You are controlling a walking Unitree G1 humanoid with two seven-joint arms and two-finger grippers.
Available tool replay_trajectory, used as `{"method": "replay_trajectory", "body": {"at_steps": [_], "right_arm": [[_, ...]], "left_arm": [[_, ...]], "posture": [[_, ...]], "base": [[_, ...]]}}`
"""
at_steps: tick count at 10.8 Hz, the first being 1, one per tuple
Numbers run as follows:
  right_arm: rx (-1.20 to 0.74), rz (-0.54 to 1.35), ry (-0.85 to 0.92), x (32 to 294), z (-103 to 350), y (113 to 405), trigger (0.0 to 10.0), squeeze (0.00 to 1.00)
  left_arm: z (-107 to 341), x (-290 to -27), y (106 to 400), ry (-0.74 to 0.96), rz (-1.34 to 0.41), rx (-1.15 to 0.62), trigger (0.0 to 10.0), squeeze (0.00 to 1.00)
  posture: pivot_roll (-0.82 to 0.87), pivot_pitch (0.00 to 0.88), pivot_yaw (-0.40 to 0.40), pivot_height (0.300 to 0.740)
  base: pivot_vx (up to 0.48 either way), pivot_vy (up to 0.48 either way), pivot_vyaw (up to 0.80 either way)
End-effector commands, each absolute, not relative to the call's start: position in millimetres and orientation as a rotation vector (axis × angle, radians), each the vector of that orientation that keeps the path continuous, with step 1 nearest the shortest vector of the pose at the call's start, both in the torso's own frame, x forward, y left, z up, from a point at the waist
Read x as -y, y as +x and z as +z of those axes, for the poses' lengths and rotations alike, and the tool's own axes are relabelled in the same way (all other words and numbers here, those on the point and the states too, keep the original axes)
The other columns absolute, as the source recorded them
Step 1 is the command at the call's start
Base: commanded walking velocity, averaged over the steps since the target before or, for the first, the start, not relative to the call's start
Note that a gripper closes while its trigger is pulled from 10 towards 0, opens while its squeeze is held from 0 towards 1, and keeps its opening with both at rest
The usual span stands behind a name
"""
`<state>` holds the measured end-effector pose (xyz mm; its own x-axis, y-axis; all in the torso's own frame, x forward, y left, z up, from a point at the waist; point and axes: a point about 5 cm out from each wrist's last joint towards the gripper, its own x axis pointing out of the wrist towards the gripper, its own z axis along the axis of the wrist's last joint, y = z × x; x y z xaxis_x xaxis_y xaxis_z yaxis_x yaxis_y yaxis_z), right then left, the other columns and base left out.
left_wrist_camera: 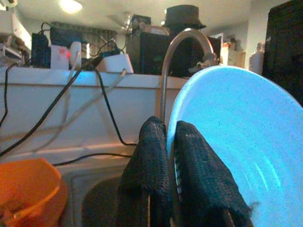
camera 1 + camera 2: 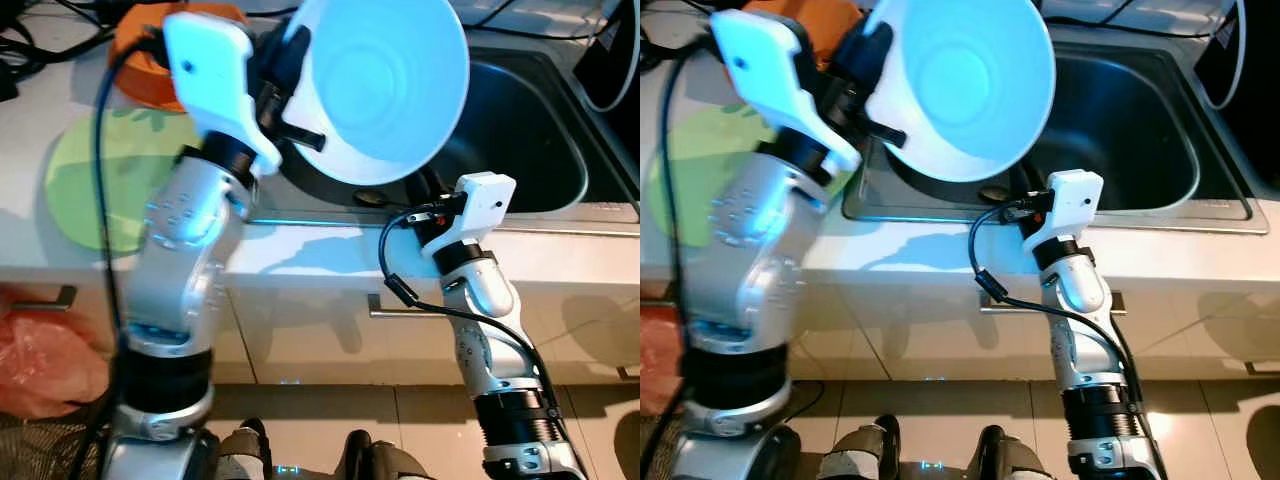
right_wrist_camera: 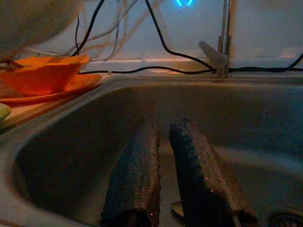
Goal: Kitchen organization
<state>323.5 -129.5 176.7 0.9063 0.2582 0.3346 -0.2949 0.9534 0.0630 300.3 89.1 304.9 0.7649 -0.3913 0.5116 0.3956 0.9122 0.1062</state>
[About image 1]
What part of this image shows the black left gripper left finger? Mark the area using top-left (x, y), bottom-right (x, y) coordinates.
top-left (117, 115), bottom-right (172, 227)

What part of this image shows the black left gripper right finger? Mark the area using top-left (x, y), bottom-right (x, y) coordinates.
top-left (173, 120), bottom-right (253, 227)

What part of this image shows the white ceramic bowl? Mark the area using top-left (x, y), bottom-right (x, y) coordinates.
top-left (166, 65), bottom-right (303, 227)

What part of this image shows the stainless steel sink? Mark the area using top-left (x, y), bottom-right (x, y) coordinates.
top-left (62, 163), bottom-right (176, 227)

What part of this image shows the curved steel faucet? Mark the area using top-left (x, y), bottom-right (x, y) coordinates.
top-left (160, 27), bottom-right (217, 125)

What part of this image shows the white plastic box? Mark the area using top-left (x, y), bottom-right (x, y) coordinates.
top-left (96, 53), bottom-right (135, 74)

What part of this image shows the black box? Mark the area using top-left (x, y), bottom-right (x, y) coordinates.
top-left (31, 32), bottom-right (52, 69)
top-left (126, 30), bottom-right (171, 76)

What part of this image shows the orange bowl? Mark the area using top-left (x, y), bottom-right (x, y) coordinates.
top-left (0, 157), bottom-right (62, 227)

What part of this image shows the white bottle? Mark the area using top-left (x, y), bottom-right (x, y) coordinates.
top-left (248, 42), bottom-right (265, 76)

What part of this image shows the dark curtain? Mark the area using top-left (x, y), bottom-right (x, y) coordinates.
top-left (51, 21), bottom-right (119, 60)

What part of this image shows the black rectangular device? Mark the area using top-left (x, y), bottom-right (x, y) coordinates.
top-left (261, 0), bottom-right (303, 107)

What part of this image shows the black bucket hat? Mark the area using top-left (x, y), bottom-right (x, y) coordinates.
top-left (163, 4), bottom-right (207, 30)

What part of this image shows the round ceiling light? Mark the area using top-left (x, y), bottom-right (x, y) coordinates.
top-left (58, 0), bottom-right (83, 14)

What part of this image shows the black power cable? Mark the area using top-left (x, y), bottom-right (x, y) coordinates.
top-left (52, 152), bottom-right (133, 167)
top-left (94, 67), bottom-right (139, 147)
top-left (0, 62), bottom-right (17, 130)
top-left (0, 56), bottom-right (114, 157)

